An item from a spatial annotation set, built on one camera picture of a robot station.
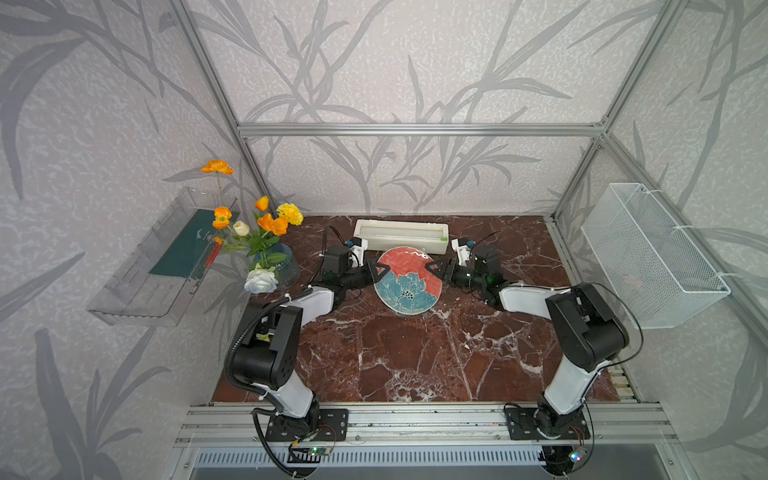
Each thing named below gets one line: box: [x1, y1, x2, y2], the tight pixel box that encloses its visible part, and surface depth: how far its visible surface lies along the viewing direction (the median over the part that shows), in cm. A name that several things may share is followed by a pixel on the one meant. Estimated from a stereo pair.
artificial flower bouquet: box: [200, 160, 305, 295], surface depth 76 cm
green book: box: [149, 209, 219, 278], surface depth 70 cm
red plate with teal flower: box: [374, 246, 443, 316], surface depth 91 cm
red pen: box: [204, 243, 223, 267], surface depth 70 cm
